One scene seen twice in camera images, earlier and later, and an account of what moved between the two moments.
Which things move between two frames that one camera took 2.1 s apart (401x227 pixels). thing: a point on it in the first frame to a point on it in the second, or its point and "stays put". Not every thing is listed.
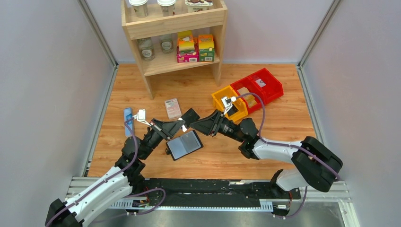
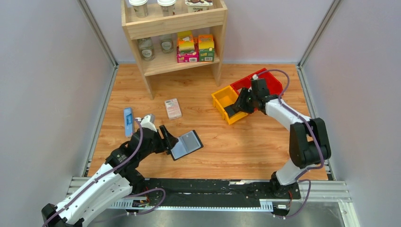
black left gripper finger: (169, 128) to (170, 140)
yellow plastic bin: (238, 110) stays put
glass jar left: (146, 48) stays put
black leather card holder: (184, 145) stays put
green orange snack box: (206, 48) stays put
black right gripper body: (214, 124) to (241, 100)
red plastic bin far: (271, 88) stays put
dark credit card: (190, 116) to (230, 111)
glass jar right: (167, 43) stays put
